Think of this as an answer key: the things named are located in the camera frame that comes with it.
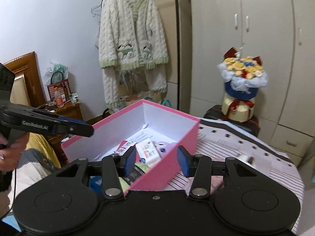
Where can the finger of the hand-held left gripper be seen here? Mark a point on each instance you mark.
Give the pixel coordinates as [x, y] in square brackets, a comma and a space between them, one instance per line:
[73, 127]

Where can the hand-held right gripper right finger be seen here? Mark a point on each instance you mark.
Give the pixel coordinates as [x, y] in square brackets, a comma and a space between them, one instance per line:
[183, 162]

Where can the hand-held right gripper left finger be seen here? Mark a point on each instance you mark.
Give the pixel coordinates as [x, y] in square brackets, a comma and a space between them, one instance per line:
[130, 163]

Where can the green white packet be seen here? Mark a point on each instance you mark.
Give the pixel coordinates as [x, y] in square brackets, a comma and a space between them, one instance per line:
[141, 170]

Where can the pink cardboard box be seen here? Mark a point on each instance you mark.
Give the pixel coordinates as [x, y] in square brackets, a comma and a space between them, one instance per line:
[167, 157]

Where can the small red white packet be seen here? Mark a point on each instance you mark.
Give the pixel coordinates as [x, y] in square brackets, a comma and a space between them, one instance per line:
[125, 147]

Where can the white colourful printed packet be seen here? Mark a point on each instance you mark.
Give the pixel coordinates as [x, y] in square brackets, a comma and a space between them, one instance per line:
[147, 151]

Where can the blue packet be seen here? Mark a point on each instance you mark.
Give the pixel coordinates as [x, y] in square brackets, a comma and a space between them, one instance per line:
[96, 183]

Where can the person's left hand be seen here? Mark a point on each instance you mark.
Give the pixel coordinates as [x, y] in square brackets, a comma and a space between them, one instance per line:
[12, 156]

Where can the wooden nightstand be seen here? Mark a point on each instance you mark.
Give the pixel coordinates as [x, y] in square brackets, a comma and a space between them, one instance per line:
[73, 113]

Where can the printed paper sheet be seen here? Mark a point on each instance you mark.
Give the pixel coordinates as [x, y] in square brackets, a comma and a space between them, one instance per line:
[137, 136]

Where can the orange drink bottle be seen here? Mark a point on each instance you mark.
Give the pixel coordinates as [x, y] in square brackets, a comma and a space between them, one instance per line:
[59, 99]

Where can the yellow blanket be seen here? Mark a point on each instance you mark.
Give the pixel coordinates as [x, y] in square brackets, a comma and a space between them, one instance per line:
[41, 150]

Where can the brown patterned tote bag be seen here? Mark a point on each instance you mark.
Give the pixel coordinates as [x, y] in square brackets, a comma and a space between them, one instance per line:
[53, 91]

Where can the wooden headboard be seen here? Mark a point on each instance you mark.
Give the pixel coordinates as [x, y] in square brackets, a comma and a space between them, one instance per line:
[32, 78]

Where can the striped tablecloth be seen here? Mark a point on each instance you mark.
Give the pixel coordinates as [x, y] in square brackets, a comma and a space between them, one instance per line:
[233, 147]

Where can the dark suitcase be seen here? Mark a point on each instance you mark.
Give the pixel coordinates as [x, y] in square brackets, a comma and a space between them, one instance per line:
[214, 113]

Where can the clear plastic bag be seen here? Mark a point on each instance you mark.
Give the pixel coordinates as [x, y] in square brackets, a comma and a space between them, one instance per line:
[57, 67]

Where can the gold gift box red ribbon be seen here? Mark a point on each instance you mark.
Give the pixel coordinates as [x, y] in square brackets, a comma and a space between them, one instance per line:
[237, 110]

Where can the white green knitted cardigan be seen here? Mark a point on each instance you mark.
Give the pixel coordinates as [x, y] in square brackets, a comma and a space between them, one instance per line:
[130, 41]

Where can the flower bouquet with blue wrap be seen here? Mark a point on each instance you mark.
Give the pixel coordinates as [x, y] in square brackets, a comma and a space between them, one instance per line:
[242, 68]

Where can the beige wardrobe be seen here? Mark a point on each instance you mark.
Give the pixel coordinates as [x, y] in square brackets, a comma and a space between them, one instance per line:
[270, 54]

